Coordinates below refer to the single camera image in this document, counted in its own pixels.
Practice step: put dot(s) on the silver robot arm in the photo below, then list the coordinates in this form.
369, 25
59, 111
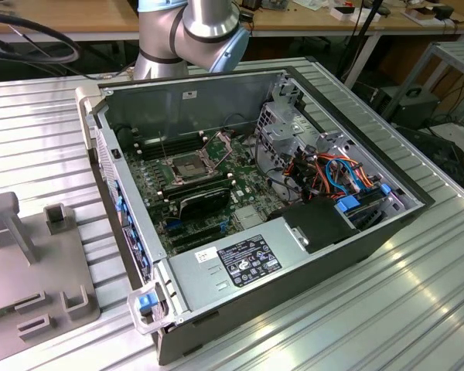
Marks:
209, 19

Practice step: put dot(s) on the black RAM slot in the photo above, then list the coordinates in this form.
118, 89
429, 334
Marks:
170, 138
185, 190
174, 147
172, 142
176, 152
197, 182

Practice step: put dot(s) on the CPU socket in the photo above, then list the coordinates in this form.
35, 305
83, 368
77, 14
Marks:
189, 167

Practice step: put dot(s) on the black expansion slot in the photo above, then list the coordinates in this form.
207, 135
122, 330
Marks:
197, 240
195, 231

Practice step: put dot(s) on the green motherboard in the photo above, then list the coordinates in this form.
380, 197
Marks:
247, 185

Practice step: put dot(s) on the black graphics card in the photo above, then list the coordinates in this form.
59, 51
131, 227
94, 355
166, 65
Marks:
203, 203

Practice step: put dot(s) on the silver chipset heatsink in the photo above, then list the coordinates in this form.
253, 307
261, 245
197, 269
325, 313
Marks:
249, 216

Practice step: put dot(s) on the silver drive cage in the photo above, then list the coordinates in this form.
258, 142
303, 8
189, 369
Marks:
282, 131

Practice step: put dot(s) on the thin metal locking lever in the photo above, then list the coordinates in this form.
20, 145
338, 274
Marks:
163, 147

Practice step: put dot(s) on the black plastic shroud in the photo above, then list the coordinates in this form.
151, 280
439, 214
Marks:
321, 224

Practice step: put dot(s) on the silver power supply unit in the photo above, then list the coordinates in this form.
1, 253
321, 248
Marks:
201, 278

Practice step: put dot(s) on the blue disk carrier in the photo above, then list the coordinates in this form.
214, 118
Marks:
348, 203

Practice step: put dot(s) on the open black PC case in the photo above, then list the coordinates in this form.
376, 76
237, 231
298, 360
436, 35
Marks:
294, 301

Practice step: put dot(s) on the blue case latch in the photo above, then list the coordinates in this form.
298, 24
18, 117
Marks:
146, 302

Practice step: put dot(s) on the wooden desk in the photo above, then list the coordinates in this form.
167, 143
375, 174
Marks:
313, 21

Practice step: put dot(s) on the grey parts rack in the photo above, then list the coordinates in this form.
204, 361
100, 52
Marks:
42, 263

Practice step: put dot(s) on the white box with red mark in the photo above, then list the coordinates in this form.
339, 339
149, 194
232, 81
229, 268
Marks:
348, 13

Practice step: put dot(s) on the grey metal frame rack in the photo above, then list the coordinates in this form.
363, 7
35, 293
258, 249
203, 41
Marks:
460, 58

